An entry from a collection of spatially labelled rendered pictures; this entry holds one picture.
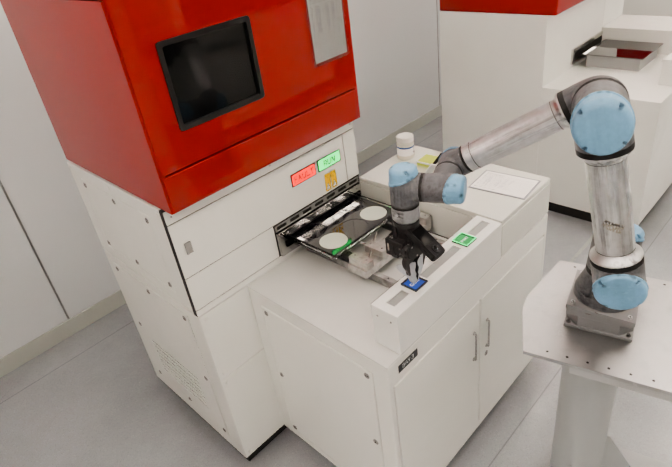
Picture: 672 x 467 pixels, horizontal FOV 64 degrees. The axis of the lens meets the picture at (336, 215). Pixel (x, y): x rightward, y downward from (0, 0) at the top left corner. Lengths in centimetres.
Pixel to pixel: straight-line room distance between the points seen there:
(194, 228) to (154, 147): 32
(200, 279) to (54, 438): 137
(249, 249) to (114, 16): 85
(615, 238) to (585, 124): 30
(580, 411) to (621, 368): 36
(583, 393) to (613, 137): 89
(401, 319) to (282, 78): 81
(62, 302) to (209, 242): 172
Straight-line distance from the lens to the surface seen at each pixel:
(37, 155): 305
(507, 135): 141
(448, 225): 197
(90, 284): 338
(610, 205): 133
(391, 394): 162
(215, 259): 179
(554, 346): 162
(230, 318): 193
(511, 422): 248
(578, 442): 203
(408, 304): 151
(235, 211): 178
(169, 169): 155
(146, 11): 147
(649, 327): 174
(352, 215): 203
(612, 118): 122
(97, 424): 288
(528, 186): 203
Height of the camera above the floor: 195
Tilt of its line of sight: 31 degrees down
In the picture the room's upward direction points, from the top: 8 degrees counter-clockwise
